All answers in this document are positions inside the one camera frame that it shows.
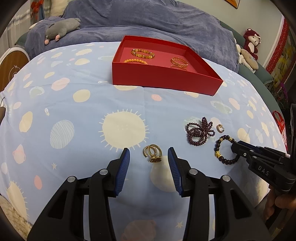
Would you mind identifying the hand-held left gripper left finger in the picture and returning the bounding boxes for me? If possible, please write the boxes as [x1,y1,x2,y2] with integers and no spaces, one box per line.
[27,148,130,241]

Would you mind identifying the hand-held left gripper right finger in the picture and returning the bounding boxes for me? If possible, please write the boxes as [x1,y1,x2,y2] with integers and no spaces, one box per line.
[168,147,271,241]

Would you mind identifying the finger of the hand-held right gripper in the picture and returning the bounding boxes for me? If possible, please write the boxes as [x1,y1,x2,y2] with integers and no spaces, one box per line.
[238,141,266,154]
[231,142,257,164]

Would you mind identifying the black bead bracelet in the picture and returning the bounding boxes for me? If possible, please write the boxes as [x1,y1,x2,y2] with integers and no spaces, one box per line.
[214,135,241,165]

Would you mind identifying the red cardboard box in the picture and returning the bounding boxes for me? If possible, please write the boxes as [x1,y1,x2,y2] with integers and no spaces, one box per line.
[112,35,224,96]

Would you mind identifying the yellow-green bead bracelet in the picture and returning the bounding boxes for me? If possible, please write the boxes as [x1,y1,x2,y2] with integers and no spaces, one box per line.
[131,48,155,59]

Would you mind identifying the person's right hand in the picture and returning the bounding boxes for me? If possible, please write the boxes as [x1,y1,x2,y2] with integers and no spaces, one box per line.
[264,184,296,219]

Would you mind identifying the red bag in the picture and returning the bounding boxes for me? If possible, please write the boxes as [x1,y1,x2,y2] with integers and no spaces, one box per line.
[272,111,288,145]

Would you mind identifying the potted flowers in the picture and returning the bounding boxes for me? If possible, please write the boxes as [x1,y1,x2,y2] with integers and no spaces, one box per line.
[273,44,294,109]

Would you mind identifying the planet printed bed sheet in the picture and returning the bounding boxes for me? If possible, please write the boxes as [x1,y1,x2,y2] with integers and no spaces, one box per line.
[0,41,288,241]

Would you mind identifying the beige plush toy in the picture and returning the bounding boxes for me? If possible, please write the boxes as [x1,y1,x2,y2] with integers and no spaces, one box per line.
[235,44,259,74]

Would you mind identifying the red hooded plush bear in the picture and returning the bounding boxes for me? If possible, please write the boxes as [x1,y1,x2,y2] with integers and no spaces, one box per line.
[243,28,262,61]

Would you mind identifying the white fluffy blanket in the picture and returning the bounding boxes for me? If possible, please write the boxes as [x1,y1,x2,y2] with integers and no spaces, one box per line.
[0,196,33,241]

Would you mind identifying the blue-grey velvet blanket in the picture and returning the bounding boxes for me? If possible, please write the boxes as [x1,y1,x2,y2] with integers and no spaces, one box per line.
[24,0,240,75]

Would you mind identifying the round white-rimmed wooden board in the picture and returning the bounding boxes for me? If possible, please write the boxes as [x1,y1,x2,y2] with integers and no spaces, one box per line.
[0,45,30,90]

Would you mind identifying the grey plush mouse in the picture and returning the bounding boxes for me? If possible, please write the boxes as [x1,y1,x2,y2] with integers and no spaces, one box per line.
[44,18,81,44]

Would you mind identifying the white lace curtain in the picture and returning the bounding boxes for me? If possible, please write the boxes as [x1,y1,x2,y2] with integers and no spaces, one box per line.
[6,5,35,44]

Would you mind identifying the red bow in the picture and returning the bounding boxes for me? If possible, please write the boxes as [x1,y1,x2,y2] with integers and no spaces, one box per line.
[31,0,44,12]

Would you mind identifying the purple bead bracelet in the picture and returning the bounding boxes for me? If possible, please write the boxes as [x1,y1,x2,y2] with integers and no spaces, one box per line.
[186,116,216,146]

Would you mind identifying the dark green upholstered bed frame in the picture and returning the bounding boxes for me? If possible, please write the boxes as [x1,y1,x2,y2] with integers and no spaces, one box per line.
[220,21,289,116]

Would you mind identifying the orange wall picture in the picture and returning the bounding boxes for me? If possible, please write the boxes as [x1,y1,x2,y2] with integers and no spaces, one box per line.
[223,0,240,10]

